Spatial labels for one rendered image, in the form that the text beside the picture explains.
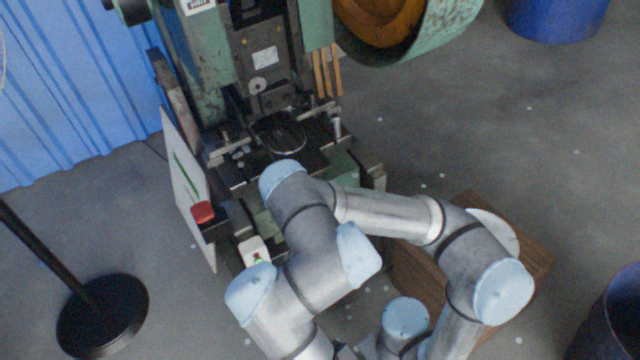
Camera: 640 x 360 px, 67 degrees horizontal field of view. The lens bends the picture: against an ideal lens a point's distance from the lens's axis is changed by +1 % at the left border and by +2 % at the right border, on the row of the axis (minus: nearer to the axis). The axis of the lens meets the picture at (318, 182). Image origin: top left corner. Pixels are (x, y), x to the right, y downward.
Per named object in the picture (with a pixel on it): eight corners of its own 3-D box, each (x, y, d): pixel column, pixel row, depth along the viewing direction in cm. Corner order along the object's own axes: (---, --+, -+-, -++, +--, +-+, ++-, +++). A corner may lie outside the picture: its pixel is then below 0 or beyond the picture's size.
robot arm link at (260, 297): (273, 266, 56) (214, 307, 57) (325, 336, 58) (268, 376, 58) (273, 247, 64) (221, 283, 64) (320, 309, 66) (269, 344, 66)
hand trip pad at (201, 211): (221, 229, 143) (214, 213, 137) (202, 237, 142) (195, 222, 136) (213, 213, 147) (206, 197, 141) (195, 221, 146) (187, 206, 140)
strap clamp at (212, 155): (255, 149, 161) (248, 126, 153) (208, 169, 157) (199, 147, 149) (248, 138, 165) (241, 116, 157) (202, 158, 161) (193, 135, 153)
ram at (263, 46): (303, 105, 145) (290, 15, 123) (258, 123, 141) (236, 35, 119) (279, 76, 156) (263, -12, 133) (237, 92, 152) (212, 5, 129)
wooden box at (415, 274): (532, 303, 190) (557, 257, 164) (463, 361, 178) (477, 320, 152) (457, 237, 213) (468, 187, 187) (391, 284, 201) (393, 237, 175)
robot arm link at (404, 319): (409, 306, 136) (412, 283, 126) (438, 348, 128) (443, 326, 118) (372, 326, 133) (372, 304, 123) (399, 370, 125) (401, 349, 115)
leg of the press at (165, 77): (288, 326, 194) (240, 181, 126) (262, 340, 191) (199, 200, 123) (212, 181, 250) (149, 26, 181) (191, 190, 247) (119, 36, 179)
